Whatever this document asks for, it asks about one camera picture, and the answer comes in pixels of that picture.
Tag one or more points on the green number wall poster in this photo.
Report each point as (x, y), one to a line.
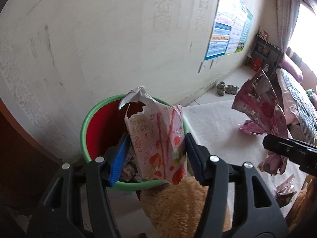
(245, 32)

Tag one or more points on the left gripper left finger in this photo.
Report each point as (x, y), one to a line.
(58, 213)

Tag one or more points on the window curtain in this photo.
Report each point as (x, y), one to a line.
(287, 15)

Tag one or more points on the bed with plaid quilt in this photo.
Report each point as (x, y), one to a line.
(300, 113)

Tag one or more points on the pink strawberry carton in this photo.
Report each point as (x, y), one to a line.
(157, 136)

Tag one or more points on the white table cloth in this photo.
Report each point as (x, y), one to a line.
(216, 126)

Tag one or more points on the blue pinyin wall poster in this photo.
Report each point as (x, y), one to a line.
(222, 28)

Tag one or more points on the small red bucket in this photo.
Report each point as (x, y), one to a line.
(256, 64)

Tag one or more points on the dark pink snack bag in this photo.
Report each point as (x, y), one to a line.
(251, 128)

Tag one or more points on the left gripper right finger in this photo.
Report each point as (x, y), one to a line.
(256, 212)

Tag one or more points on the white wall socket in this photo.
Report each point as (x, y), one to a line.
(213, 63)

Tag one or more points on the grey shoe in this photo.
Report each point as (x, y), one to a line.
(231, 89)
(221, 88)

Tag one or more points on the white grid wall poster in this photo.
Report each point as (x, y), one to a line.
(235, 43)

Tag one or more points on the light pink snack bag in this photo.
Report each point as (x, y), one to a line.
(257, 99)

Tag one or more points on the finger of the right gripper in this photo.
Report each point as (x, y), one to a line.
(296, 151)

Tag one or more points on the red bin with green rim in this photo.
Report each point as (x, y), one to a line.
(102, 128)

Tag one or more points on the dark bedside shelf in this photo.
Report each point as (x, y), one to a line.
(270, 55)

